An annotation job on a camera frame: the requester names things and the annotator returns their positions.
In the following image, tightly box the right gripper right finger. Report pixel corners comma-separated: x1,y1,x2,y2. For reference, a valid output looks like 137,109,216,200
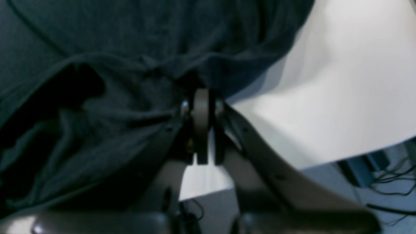
194,89,381,234

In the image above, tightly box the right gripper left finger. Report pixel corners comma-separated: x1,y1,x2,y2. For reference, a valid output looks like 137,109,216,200
31,99,192,234

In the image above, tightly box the dark long-sleeve T-shirt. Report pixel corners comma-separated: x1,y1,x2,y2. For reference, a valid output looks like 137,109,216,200
1,0,315,220

